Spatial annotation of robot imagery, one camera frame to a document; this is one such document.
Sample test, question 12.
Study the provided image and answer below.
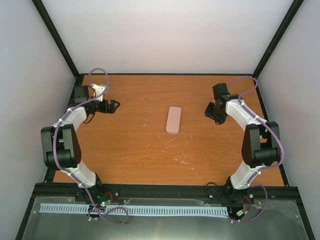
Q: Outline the pink glasses case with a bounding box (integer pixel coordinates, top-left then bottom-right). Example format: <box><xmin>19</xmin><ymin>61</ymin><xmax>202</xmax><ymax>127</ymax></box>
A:
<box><xmin>165</xmin><ymin>106</ymin><xmax>182</xmax><ymax>135</ymax></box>

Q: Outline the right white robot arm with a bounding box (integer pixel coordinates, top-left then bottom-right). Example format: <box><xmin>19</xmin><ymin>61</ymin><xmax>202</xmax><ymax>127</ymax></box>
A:
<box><xmin>204</xmin><ymin>83</ymin><xmax>284</xmax><ymax>202</ymax></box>

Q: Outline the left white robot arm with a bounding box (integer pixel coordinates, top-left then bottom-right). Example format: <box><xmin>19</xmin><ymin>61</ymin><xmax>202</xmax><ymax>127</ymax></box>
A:
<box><xmin>40</xmin><ymin>84</ymin><xmax>121</xmax><ymax>202</ymax></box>

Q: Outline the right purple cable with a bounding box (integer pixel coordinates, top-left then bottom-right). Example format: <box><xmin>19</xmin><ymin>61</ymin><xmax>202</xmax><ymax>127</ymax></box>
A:
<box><xmin>226</xmin><ymin>76</ymin><xmax>285</xmax><ymax>224</ymax></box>

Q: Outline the black aluminium frame rail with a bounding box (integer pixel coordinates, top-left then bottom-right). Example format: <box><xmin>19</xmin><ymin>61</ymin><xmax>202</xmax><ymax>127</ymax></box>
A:
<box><xmin>32</xmin><ymin>182</ymin><xmax>301</xmax><ymax>204</ymax></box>

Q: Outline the light blue slotted cable duct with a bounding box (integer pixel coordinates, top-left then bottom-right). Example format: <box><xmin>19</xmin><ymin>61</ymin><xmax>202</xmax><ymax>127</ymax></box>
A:
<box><xmin>38</xmin><ymin>203</ymin><xmax>228</xmax><ymax>218</ymax></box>

